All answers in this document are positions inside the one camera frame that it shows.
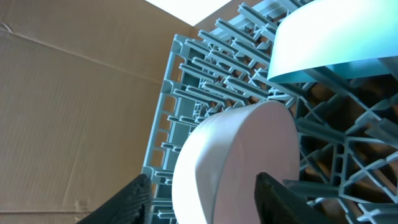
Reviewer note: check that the white pink bowl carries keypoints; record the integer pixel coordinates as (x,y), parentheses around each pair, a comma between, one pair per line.
(215,173)

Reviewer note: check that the brown cardboard sheet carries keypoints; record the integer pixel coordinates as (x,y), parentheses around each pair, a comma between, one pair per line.
(80,81)

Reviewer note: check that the light blue bowl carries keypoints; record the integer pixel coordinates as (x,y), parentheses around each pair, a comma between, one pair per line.
(349,37)

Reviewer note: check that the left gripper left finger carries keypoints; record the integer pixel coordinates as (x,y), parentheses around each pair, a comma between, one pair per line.
(131,205)

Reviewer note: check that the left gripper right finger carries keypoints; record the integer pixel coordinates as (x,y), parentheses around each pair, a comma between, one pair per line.
(278,205)

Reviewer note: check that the grey plastic dishwasher rack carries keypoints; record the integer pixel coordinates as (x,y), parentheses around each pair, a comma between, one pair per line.
(347,128)

